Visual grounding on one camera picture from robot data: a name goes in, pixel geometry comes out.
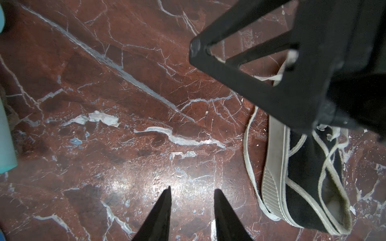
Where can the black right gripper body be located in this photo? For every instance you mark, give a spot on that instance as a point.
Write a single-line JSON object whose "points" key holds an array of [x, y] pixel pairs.
{"points": [[355, 59]]}

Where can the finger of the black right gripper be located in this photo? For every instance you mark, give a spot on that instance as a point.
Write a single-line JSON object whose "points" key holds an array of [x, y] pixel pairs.
{"points": [[300, 100]]}

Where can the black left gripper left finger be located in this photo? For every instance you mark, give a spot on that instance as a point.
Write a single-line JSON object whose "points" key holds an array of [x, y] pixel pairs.
{"points": [[157, 225]]}

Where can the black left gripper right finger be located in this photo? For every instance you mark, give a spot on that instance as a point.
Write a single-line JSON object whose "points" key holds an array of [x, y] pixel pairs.
{"points": [[228, 225]]}

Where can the black white canvas sneaker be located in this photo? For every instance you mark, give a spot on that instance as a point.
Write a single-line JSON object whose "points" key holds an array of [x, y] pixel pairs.
{"points": [[302, 178]]}

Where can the light blue toy shovel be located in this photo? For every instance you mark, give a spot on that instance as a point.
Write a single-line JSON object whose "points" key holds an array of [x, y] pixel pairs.
{"points": [[8, 154]]}

